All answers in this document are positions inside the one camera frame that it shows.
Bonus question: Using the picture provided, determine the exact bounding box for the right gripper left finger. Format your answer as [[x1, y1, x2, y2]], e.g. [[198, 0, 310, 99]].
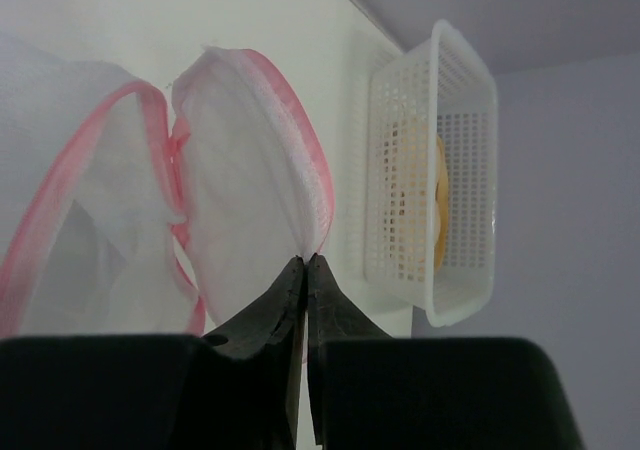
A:
[[204, 257, 305, 362]]

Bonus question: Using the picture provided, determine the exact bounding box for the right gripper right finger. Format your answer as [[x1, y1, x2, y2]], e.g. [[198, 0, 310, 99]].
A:
[[304, 252, 396, 366]]

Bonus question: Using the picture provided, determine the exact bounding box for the beige bra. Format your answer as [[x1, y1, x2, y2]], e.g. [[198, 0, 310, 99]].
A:
[[384, 124, 450, 274]]

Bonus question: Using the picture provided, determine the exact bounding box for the white plastic basket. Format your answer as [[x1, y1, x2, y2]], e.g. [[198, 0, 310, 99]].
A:
[[334, 20, 498, 336]]

